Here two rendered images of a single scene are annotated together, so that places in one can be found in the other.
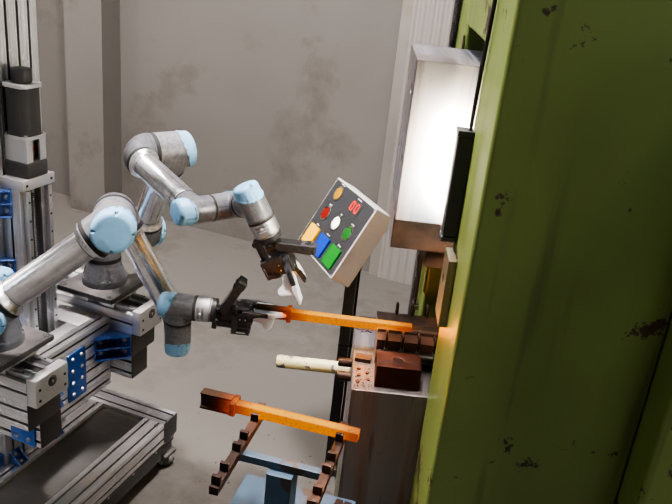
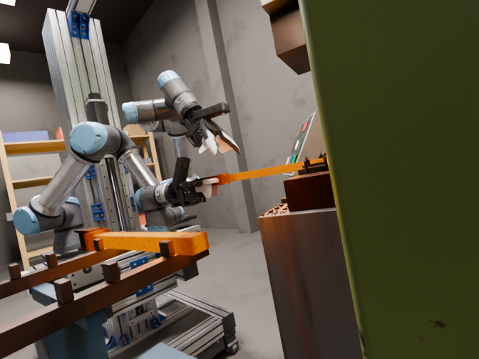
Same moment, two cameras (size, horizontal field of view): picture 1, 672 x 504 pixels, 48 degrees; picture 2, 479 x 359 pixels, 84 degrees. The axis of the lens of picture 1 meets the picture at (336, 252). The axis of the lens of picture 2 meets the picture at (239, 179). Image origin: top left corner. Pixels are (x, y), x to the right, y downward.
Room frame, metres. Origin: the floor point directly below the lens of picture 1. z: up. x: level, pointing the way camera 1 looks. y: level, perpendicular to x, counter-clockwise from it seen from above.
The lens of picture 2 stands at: (1.23, -0.31, 1.01)
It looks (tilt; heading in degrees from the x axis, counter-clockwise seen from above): 1 degrees down; 28
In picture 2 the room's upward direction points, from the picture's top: 11 degrees counter-clockwise
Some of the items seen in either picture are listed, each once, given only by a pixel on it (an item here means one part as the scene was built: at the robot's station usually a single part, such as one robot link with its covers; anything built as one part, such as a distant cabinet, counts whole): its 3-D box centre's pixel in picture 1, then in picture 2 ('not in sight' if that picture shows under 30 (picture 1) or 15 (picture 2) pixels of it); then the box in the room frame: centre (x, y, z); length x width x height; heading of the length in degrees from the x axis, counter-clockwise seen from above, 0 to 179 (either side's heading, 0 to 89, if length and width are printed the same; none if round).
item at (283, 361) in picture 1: (339, 367); not in sight; (2.31, -0.05, 0.62); 0.44 x 0.05 x 0.05; 90
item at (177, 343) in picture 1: (177, 333); (159, 221); (1.96, 0.44, 0.89); 0.11 x 0.08 x 0.11; 16
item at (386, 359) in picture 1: (397, 370); (319, 189); (1.79, -0.20, 0.95); 0.12 x 0.09 x 0.07; 90
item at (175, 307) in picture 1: (178, 306); (152, 196); (1.94, 0.43, 0.98); 0.11 x 0.08 x 0.09; 90
